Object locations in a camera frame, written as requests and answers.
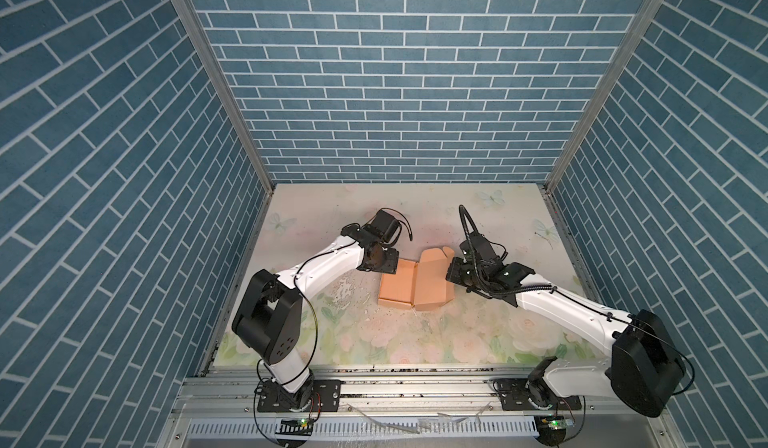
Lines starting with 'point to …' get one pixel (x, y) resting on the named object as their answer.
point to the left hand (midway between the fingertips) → (388, 265)
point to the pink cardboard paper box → (422, 285)
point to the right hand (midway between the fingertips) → (442, 266)
